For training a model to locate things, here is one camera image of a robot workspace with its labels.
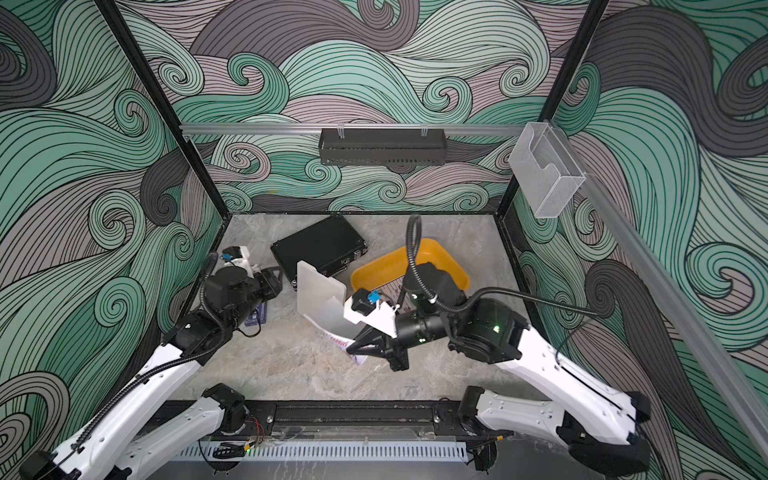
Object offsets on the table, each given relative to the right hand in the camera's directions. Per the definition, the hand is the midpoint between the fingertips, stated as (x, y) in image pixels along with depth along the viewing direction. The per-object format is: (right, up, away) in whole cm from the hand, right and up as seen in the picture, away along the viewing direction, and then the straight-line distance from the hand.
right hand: (350, 348), depth 51 cm
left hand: (-21, +12, +23) cm, 33 cm away
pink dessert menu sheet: (-1, +1, -1) cm, 2 cm away
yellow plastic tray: (+11, +10, +49) cm, 51 cm away
